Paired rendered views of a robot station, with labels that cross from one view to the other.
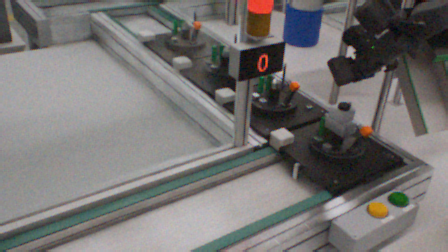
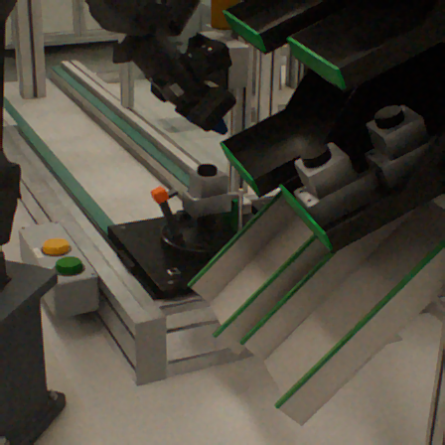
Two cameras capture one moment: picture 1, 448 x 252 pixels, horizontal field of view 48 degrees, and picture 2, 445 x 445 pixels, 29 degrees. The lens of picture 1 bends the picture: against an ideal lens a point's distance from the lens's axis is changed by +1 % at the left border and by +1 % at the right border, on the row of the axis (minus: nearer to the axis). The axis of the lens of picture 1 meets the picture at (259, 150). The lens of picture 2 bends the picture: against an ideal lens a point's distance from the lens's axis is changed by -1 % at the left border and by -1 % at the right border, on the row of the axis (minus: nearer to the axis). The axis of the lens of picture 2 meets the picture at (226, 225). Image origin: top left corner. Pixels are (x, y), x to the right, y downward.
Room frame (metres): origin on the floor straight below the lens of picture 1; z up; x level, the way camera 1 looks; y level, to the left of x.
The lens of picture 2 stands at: (1.37, -1.37, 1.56)
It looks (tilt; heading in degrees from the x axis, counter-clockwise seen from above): 25 degrees down; 104
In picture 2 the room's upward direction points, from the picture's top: 2 degrees clockwise
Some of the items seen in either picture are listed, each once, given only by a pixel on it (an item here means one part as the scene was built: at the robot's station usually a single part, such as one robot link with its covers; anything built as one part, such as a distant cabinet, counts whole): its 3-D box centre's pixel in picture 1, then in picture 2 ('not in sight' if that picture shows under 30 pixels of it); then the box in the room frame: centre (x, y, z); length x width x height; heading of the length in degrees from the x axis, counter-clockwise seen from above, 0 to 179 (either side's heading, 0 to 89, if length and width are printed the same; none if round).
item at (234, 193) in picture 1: (230, 201); (150, 205); (0.86, 0.05, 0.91); 0.84 x 0.28 x 0.10; 131
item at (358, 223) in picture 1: (374, 221); (57, 266); (0.82, -0.27, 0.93); 0.21 x 0.07 x 0.06; 131
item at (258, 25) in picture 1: (258, 21); (225, 11); (1.01, 0.03, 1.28); 0.05 x 0.05 x 0.05
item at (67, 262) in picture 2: (398, 200); (69, 267); (0.87, -0.32, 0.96); 0.04 x 0.04 x 0.02
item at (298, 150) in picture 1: (335, 151); (206, 247); (1.04, -0.19, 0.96); 0.24 x 0.24 x 0.02; 41
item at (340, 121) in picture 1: (339, 115); (213, 187); (1.05, -0.18, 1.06); 0.08 x 0.04 x 0.07; 41
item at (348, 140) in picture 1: (336, 144); (206, 236); (1.04, -0.19, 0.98); 0.14 x 0.14 x 0.02
